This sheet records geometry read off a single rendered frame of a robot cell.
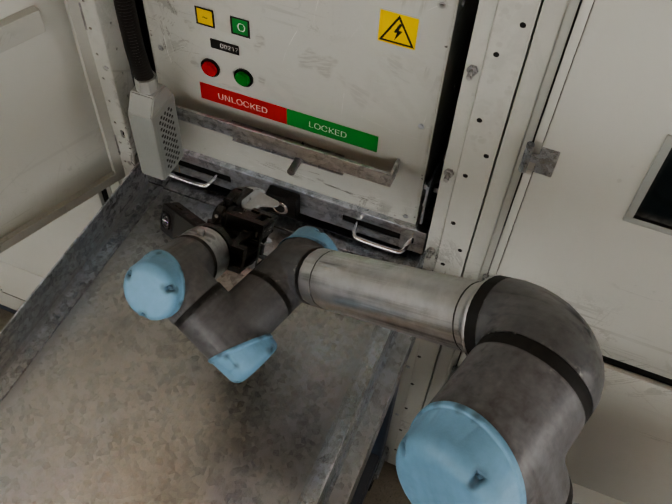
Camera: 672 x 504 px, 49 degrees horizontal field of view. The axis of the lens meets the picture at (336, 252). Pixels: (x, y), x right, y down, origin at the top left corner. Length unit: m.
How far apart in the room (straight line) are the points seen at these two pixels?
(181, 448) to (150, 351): 0.18
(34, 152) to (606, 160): 0.94
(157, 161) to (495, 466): 0.88
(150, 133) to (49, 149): 0.23
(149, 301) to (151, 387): 0.35
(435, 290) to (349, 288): 0.12
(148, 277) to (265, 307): 0.15
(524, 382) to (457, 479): 0.10
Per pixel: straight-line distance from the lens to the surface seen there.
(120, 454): 1.19
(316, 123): 1.22
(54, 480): 1.20
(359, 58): 1.11
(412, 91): 1.11
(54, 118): 1.39
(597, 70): 0.95
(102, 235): 1.40
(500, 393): 0.62
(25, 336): 1.32
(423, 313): 0.78
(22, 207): 1.46
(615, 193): 1.07
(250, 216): 1.07
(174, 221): 1.09
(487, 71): 1.00
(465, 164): 1.11
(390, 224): 1.31
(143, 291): 0.89
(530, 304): 0.69
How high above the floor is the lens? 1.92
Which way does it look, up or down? 52 degrees down
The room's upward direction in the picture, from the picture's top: 4 degrees clockwise
